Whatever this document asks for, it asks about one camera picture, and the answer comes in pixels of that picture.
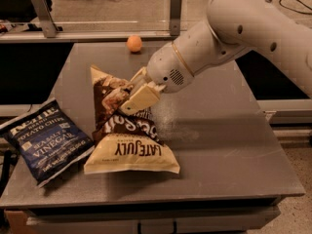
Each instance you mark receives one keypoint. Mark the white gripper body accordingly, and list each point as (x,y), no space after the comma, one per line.
(168,65)

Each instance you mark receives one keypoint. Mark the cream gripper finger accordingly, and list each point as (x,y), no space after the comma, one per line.
(139,78)
(144,97)

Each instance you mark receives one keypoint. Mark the brown Late July chip bag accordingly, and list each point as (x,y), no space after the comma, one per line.
(124,142)

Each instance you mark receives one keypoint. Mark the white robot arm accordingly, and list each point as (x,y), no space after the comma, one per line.
(230,29)

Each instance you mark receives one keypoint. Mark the blue Kettle chip bag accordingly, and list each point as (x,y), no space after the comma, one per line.
(48,141)

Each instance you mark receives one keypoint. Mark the orange fruit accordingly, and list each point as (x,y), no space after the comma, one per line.
(134,43)

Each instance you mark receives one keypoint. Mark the grey table drawer front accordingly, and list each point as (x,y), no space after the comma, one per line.
(233,220)

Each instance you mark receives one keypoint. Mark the middle metal bracket post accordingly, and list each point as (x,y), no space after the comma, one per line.
(175,17)

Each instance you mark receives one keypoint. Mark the left metal bracket post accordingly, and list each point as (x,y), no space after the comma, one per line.
(47,24)

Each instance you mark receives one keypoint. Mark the grey metal rail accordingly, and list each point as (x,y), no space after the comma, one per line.
(80,37)

